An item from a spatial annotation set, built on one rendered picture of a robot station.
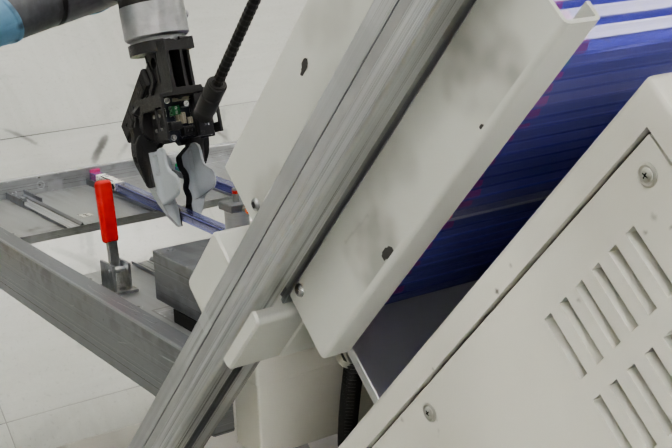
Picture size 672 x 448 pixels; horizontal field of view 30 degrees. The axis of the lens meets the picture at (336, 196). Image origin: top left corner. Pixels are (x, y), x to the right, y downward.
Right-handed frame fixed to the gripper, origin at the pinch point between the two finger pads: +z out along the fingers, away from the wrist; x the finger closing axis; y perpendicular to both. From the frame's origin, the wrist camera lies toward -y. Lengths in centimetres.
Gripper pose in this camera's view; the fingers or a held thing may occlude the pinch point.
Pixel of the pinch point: (182, 214)
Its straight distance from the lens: 147.5
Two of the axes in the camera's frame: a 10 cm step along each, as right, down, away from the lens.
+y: 5.4, -0.7, -8.4
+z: 1.8, 9.8, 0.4
